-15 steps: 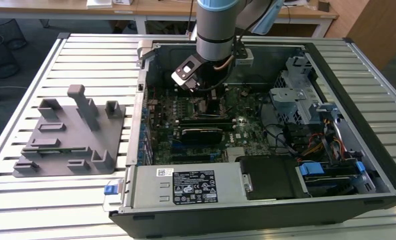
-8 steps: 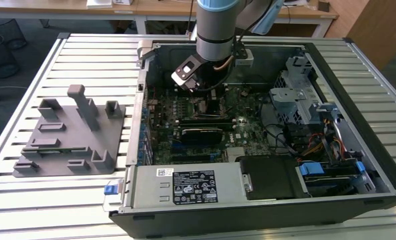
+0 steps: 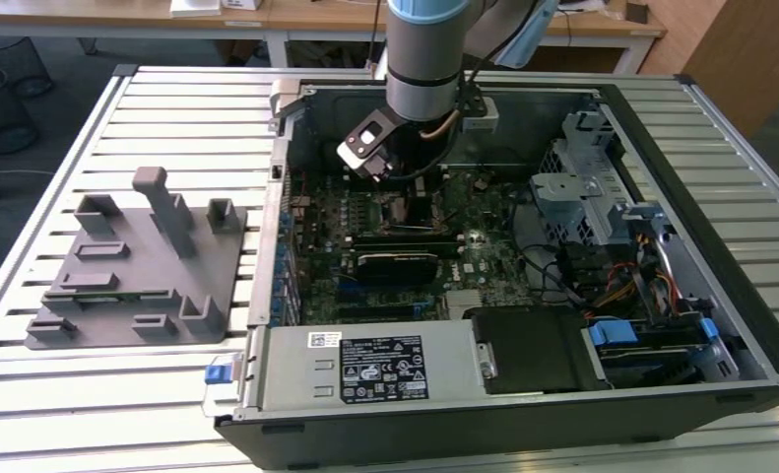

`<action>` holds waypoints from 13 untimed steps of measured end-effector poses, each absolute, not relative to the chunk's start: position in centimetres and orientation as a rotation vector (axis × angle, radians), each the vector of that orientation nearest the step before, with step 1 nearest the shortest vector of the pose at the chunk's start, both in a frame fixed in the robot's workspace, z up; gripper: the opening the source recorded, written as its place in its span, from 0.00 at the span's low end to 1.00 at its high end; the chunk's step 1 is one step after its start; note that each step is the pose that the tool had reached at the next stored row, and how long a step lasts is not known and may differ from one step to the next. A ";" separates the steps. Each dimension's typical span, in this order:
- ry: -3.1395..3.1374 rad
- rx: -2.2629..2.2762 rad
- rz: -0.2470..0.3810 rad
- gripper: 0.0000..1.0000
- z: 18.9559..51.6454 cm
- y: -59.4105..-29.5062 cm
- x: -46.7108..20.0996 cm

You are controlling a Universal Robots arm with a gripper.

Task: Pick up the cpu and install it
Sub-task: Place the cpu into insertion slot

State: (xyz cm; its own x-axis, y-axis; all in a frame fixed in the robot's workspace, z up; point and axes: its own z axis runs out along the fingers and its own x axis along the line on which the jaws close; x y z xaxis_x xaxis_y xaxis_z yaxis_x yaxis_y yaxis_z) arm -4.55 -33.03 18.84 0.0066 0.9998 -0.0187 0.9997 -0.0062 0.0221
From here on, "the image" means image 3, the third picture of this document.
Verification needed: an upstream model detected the CPU socket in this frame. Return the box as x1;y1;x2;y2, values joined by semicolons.
376;194;409;234

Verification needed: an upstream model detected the black RAM slot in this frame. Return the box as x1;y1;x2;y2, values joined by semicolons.
352;237;461;246
352;242;461;251
352;233;461;241
353;247;461;257

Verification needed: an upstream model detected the silver metal drive cage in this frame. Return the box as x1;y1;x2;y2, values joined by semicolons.
529;110;633;247

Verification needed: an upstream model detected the small black graphics card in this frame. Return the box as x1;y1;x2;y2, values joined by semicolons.
353;251;441;288

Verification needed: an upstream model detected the green motherboard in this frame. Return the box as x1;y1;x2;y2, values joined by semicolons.
282;165;534;329

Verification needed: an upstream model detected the silver chipset heatsink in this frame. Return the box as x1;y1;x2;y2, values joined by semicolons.
444;289;486;316

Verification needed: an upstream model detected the black expansion slot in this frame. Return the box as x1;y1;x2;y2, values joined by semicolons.
333;304;444;321

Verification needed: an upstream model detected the wooden desk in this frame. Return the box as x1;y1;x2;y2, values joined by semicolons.
0;0;669;75

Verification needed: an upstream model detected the silver hinged support bar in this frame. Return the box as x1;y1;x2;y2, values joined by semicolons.
624;204;705;326

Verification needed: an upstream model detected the black plastic shroud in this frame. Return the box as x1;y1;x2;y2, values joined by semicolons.
472;304;612;396

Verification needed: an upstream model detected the blue disk carrier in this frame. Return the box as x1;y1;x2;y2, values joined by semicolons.
584;318;640;352

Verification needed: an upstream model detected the silver power supply unit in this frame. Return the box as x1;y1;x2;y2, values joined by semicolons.
233;322;488;413

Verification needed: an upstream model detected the grey plastic parts rack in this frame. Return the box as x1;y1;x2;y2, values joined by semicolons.
23;166;249;352

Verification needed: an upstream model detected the wooden cabinet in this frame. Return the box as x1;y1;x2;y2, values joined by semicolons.
641;0;779;140

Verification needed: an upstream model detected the blue case latch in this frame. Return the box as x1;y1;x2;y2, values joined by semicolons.
202;361;233;386

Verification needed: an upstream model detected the green RAM stick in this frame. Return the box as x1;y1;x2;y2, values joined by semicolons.
71;293;173;303

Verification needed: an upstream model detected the black PC case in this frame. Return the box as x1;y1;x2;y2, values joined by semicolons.
201;73;779;472

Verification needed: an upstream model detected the black mesh waste bin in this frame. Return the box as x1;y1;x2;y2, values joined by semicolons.
0;36;55;99
0;66;41;155

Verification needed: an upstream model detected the black looped cable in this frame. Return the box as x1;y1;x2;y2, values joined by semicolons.
514;189;564;303

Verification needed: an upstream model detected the multicoloured power wire bundle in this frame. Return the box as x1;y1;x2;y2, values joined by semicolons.
597;231;683;307

